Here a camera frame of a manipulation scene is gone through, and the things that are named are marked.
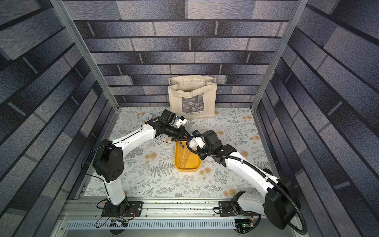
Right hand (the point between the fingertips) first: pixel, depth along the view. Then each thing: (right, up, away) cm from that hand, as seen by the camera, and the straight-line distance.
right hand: (198, 145), depth 83 cm
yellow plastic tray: (-8, -9, +4) cm, 13 cm away
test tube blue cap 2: (-10, -8, +9) cm, 15 cm away
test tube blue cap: (-12, -6, +12) cm, 18 cm away
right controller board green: (+22, -36, -13) cm, 44 cm away
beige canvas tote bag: (-3, +30, +10) cm, 32 cm away
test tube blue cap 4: (-5, +3, -2) cm, 6 cm away
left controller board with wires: (-41, -36, -12) cm, 56 cm away
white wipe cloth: (-2, +3, -10) cm, 11 cm away
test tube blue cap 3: (-7, -8, +2) cm, 11 cm away
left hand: (-4, +5, -2) cm, 6 cm away
